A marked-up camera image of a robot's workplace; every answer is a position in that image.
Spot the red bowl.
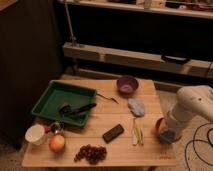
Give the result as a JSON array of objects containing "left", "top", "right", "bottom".
[{"left": 155, "top": 118, "right": 182, "bottom": 143}]

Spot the upper wooden shelf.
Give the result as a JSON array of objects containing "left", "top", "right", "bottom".
[{"left": 58, "top": 0, "right": 213, "bottom": 19}]

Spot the black handle on shelf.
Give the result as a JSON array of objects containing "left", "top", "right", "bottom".
[{"left": 161, "top": 55, "right": 190, "bottom": 64}]

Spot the wooden shelf beam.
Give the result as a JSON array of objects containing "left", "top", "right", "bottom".
[{"left": 63, "top": 42, "right": 213, "bottom": 79}]

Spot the grey crumpled cloth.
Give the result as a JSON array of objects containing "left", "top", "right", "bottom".
[{"left": 128, "top": 98, "right": 145, "bottom": 117}]

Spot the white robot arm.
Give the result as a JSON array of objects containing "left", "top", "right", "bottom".
[{"left": 159, "top": 85, "right": 213, "bottom": 143}]

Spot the blue sponge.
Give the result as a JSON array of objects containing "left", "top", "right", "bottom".
[{"left": 159, "top": 128, "right": 175, "bottom": 144}]

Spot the bunch of dark grapes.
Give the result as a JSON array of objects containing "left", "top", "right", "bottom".
[{"left": 74, "top": 144, "right": 107, "bottom": 165}]

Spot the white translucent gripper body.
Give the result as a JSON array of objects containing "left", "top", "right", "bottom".
[{"left": 164, "top": 111, "right": 191, "bottom": 135}]

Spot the dark rectangular block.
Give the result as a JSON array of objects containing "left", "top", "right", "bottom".
[{"left": 103, "top": 124, "right": 124, "bottom": 143}]

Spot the green plastic tray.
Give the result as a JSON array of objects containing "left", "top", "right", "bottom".
[{"left": 32, "top": 81, "right": 96, "bottom": 128}]

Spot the black brush in tray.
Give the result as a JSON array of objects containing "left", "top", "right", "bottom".
[{"left": 58, "top": 103, "right": 96, "bottom": 117}]

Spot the white cup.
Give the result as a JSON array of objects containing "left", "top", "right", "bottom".
[{"left": 25, "top": 124, "right": 46, "bottom": 145}]

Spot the thin dark twig utensil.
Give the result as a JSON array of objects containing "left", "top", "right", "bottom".
[{"left": 96, "top": 93, "right": 119, "bottom": 104}]

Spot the purple bowl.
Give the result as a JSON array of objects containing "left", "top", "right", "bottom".
[{"left": 116, "top": 75, "right": 139, "bottom": 94}]

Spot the red yellow apple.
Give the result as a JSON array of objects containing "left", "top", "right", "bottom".
[{"left": 49, "top": 134, "right": 65, "bottom": 152}]

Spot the black cable on floor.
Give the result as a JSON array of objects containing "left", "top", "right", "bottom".
[{"left": 184, "top": 122, "right": 213, "bottom": 171}]

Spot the metal vertical pole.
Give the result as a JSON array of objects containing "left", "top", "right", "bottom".
[{"left": 64, "top": 0, "right": 77, "bottom": 46}]

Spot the small metal red object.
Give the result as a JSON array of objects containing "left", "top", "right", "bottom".
[{"left": 45, "top": 122, "right": 64, "bottom": 134}]

